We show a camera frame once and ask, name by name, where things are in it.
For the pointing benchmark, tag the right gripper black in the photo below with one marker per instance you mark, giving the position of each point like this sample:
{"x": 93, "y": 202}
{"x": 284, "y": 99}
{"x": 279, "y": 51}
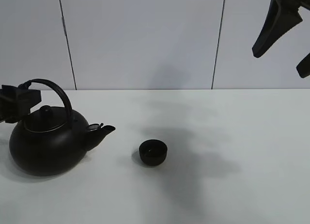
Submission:
{"x": 282, "y": 16}

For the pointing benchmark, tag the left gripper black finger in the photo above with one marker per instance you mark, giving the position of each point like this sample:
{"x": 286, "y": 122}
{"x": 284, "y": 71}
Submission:
{"x": 16, "y": 102}

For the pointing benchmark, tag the black teapot with handle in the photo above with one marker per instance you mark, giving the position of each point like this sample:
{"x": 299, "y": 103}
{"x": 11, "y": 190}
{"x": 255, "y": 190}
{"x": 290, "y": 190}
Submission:
{"x": 53, "y": 139}

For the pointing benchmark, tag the small black teacup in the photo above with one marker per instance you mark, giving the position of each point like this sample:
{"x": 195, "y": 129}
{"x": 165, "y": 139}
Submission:
{"x": 153, "y": 152}

